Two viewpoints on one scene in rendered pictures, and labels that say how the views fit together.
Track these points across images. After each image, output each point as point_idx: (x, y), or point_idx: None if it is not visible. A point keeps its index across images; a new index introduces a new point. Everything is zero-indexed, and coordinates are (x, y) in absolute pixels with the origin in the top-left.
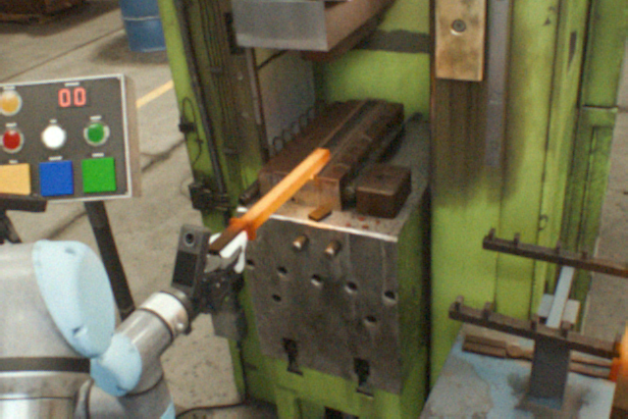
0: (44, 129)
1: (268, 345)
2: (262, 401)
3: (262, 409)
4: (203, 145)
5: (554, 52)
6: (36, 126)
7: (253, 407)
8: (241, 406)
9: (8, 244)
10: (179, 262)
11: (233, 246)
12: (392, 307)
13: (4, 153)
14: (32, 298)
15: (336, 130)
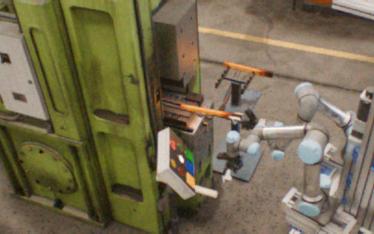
0: (179, 160)
1: (197, 171)
2: (166, 227)
3: (170, 226)
4: (152, 144)
5: (198, 41)
6: (178, 161)
7: (169, 229)
8: (168, 233)
9: (302, 91)
10: (251, 116)
11: (238, 113)
12: (212, 120)
13: (184, 176)
14: (312, 86)
15: (165, 104)
